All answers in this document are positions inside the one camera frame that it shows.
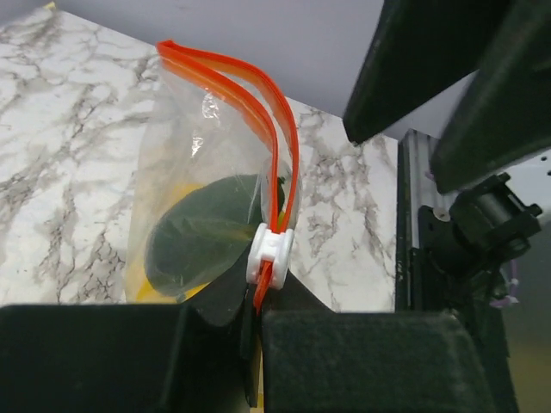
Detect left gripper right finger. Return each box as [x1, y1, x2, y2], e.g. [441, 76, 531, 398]
[261, 277, 491, 412]

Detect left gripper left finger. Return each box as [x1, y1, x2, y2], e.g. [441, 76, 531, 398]
[1, 271, 251, 412]

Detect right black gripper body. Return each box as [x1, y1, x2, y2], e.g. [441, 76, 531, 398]
[417, 172, 541, 284]

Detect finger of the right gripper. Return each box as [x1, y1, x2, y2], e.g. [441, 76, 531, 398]
[430, 1, 550, 194]
[343, 0, 511, 144]

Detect yellow orange round fruit toy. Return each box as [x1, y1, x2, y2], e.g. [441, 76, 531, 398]
[125, 183, 208, 304]

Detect dark green avocado toy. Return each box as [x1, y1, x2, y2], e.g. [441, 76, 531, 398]
[144, 174, 288, 298]

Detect clear zip top bag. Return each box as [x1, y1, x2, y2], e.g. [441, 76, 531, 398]
[125, 40, 301, 306]

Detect aluminium frame rail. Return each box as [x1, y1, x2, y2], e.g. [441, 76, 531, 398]
[394, 129, 437, 311]

